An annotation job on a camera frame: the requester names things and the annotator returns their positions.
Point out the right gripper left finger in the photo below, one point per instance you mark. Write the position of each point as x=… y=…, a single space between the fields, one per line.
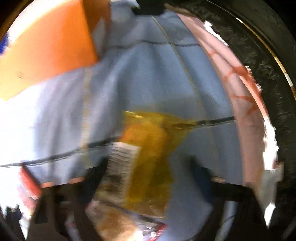
x=58 y=203

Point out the yellow transparent snack bag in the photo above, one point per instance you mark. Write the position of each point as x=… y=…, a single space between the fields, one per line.
x=138 y=176

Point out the red snack packet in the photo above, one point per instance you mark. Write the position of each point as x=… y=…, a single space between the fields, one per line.
x=30 y=186

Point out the orange storage box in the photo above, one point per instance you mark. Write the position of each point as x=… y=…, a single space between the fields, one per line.
x=48 y=38

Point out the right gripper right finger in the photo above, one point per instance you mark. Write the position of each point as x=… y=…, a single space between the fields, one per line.
x=236 y=213

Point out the brown bread package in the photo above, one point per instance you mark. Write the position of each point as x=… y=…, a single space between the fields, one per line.
x=115 y=223

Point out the blue quilted table mat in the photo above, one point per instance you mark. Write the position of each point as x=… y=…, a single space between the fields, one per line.
x=150 y=63

